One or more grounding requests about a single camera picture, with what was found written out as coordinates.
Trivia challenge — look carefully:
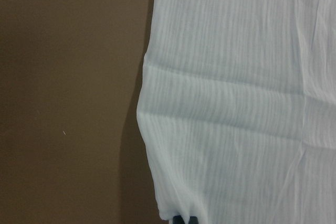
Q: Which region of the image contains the light blue button-up shirt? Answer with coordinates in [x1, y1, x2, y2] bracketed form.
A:
[136, 0, 335, 223]

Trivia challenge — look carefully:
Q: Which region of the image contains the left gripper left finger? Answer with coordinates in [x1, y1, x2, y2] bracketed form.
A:
[172, 216, 184, 224]

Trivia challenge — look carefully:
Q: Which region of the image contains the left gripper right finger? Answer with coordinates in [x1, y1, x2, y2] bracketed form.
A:
[188, 216, 198, 224]

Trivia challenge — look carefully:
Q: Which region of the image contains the brown paper table cover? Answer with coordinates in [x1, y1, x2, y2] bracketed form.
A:
[1, 0, 161, 223]

